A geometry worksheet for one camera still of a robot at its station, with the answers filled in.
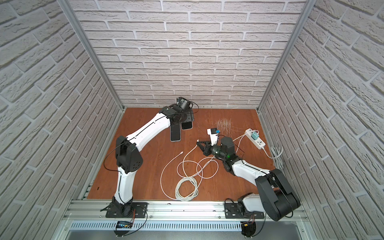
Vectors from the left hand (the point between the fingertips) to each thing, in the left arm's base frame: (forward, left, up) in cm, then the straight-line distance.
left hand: (187, 113), depth 90 cm
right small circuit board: (-57, -30, -19) cm, 67 cm away
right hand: (-21, -4, -4) cm, 21 cm away
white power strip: (-11, -47, -16) cm, 51 cm away
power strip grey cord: (-16, -60, -20) cm, 65 cm away
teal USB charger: (-9, -44, -12) cm, 46 cm away
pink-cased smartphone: (-8, 0, -2) cm, 8 cm away
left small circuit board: (-55, +30, -23) cm, 67 cm away
